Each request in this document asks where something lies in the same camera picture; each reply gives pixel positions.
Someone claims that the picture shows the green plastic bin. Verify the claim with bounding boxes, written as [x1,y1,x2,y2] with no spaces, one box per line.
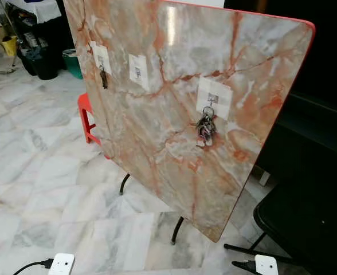
[62,49,83,80]

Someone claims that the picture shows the black plastic bin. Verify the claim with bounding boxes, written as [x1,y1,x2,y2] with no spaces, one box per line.
[18,46,60,81]

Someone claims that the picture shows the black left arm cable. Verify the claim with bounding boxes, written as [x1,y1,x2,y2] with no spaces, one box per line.
[13,259,54,275]

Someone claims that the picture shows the adhesive hook on white tape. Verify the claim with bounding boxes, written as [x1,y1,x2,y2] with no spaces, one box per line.
[196,76,233,120]
[128,54,150,91]
[91,41,112,74]

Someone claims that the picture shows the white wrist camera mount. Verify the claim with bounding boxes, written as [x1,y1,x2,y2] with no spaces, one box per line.
[254,255,279,275]
[49,253,76,275]

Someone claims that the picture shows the red plastic stool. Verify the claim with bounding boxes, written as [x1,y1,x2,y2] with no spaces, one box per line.
[77,93,107,158]

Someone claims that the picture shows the large bunch of keys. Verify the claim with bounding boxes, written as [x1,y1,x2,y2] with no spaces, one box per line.
[195,106,218,147]

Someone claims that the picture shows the small dark key with ring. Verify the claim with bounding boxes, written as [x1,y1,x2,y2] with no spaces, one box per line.
[99,65,109,89]

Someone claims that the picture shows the yellow plastic bag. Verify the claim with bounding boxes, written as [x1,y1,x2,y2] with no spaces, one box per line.
[1,36,19,57]

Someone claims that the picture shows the table with white cloth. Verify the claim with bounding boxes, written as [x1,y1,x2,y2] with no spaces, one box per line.
[6,0,65,51]

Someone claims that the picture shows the black folding chair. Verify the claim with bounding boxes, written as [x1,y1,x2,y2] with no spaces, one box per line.
[224,178,337,275]

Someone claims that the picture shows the dark sofa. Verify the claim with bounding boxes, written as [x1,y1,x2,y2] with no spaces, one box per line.
[254,92,337,184]

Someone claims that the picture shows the marble pattern folding table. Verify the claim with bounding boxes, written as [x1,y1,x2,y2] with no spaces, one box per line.
[62,0,316,246]

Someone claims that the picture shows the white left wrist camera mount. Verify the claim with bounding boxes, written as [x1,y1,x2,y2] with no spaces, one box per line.
[49,253,76,275]

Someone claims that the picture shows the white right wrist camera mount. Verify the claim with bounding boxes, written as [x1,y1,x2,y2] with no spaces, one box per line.
[254,255,279,275]

